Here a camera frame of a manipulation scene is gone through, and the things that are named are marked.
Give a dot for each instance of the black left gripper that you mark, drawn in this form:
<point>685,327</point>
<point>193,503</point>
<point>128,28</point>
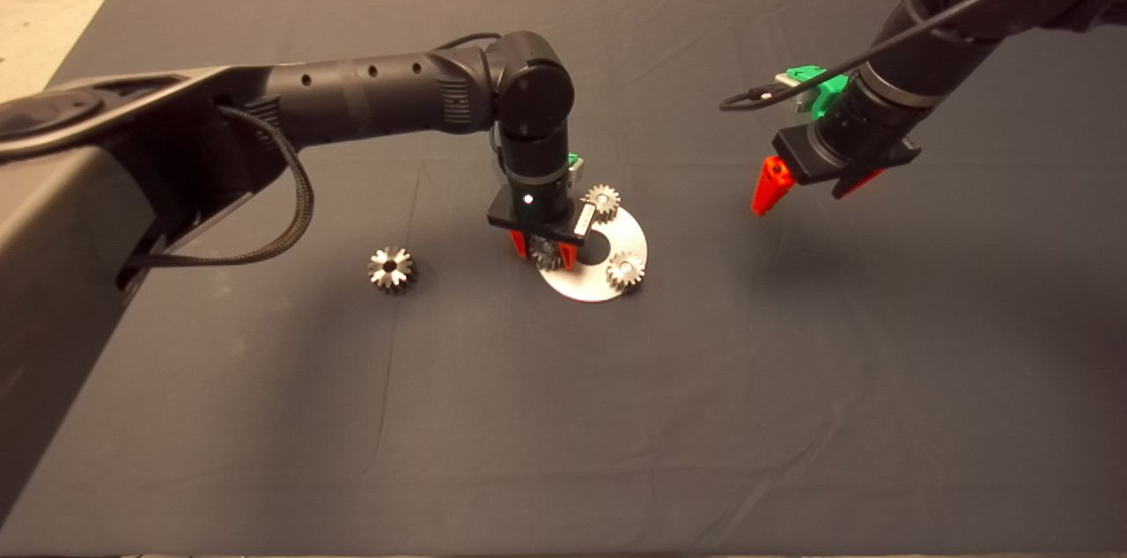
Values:
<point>537,210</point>

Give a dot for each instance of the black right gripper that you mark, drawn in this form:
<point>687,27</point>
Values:
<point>854,144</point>

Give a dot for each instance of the small steel gear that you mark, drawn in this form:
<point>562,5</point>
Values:
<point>603,201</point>
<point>625,269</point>
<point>546,254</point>

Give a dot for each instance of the large steel gear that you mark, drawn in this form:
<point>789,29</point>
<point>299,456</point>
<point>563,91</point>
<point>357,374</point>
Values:
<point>396,281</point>

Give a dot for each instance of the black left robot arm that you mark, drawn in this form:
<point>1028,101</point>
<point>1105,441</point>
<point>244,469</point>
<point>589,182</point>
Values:
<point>352,91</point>

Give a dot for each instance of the round metal plate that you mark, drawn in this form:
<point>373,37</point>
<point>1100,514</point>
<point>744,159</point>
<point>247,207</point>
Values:
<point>585,287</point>

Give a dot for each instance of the dark grey table cloth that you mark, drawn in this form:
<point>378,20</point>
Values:
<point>704,408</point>

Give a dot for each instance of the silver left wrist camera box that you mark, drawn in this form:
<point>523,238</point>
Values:
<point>575,177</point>

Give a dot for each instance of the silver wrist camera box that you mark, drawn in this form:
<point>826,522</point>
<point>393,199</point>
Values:
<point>575,177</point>
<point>797,105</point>

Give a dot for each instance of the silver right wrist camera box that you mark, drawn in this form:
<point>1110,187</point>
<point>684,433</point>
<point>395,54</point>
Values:
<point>797,105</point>

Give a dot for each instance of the green right camera mount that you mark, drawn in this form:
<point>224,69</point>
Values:
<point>828,96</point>

